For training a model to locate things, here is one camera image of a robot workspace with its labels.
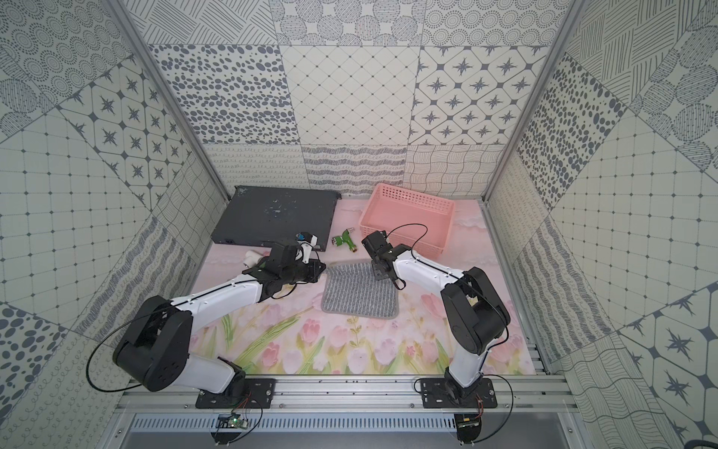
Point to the green circuit board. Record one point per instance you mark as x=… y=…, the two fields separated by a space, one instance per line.
x=232 y=422

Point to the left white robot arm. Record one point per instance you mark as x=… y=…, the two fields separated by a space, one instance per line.
x=155 y=349

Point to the pink plastic basket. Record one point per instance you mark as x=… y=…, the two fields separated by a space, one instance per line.
x=405 y=215

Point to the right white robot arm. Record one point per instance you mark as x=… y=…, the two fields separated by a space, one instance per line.
x=478 y=318

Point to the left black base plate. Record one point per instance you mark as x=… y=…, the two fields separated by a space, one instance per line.
x=246 y=393

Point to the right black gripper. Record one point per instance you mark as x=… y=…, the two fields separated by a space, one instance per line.
x=377 y=273

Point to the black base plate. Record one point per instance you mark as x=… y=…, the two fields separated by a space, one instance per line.
x=441 y=393
x=246 y=393

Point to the floral pink table mat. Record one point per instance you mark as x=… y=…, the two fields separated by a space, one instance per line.
x=321 y=329

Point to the green hose nozzle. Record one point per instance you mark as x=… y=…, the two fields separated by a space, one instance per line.
x=345 y=239

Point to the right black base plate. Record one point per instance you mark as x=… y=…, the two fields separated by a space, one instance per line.
x=441 y=393

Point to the grey striped dishcloth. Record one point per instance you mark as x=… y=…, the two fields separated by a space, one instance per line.
x=352 y=289

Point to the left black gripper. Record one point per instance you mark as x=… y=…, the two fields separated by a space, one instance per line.
x=310 y=271

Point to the black flat electronics box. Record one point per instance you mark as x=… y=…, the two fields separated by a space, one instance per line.
x=259 y=216

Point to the aluminium rail frame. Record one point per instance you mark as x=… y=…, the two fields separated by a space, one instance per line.
x=348 y=403

